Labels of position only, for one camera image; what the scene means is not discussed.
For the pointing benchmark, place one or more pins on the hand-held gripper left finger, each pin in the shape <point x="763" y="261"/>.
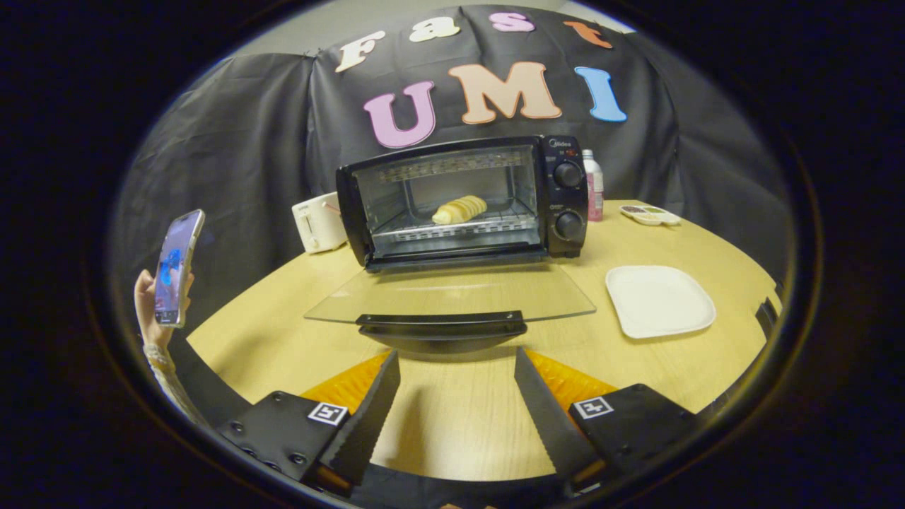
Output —
<point x="368" y="417"/>

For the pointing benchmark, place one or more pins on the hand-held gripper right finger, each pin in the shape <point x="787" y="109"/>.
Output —
<point x="544" y="424"/>

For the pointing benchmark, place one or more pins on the black toaster oven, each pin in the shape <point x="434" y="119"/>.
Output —
<point x="565" y="205"/>

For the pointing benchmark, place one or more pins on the spiral bread roll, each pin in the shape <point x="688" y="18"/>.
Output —
<point x="459" y="210"/>

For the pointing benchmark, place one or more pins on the white toaster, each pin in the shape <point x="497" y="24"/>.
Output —
<point x="318" y="225"/>

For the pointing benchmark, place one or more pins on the white square plate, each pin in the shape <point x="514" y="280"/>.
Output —
<point x="657" y="300"/>

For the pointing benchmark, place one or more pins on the white divided sauce dish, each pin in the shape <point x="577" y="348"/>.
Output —
<point x="650" y="215"/>

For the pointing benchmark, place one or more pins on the pink and white bottle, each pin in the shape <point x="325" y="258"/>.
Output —
<point x="594" y="191"/>

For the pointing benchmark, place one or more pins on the smartphone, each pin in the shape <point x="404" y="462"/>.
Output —
<point x="177" y="268"/>

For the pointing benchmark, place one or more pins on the black chair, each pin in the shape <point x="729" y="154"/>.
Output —
<point x="769" y="318"/>

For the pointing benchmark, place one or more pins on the black backdrop cloth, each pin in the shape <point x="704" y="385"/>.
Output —
<point x="247" y="141"/>

